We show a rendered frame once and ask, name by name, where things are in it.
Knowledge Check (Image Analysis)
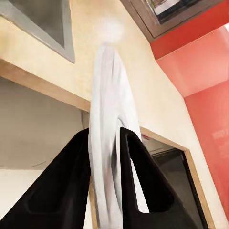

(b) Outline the saucer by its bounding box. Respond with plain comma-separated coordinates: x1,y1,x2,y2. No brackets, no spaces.
88,42,149,229

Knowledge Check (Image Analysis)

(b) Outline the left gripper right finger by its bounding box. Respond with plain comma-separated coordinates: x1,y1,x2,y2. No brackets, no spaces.
120,127,200,229

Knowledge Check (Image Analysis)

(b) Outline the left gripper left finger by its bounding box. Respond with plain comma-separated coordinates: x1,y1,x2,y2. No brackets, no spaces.
0,128,91,229

